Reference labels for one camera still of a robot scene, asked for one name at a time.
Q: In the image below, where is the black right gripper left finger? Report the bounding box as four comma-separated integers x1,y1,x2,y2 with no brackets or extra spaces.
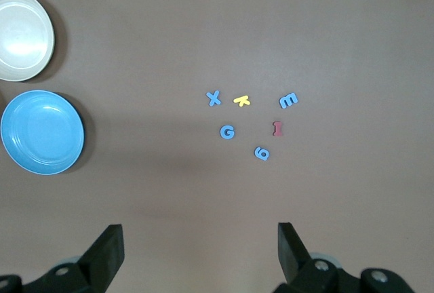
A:
18,224,125,293

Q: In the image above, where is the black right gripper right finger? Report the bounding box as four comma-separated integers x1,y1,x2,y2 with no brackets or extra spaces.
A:
273,221,362,293

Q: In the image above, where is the blue foam number 9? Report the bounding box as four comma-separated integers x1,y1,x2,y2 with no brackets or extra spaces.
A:
254,145,271,162

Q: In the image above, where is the blue foam letter G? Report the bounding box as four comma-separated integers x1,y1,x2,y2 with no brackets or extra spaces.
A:
219,123,236,140

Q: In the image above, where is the blue foam letter E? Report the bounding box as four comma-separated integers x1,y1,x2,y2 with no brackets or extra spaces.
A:
278,92,299,110

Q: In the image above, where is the blue foam letter X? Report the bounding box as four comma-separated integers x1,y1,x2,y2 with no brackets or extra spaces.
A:
205,90,222,107

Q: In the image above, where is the blue plate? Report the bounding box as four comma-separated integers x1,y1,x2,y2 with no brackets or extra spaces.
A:
0,90,85,176

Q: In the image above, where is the yellow foam letter K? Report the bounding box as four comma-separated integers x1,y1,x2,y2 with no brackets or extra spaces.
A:
233,94,252,108

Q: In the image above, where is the beige plate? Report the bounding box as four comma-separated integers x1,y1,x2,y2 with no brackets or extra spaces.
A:
0,0,56,82

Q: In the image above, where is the brown table cover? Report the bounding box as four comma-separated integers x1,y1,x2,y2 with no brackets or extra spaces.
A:
0,0,434,293

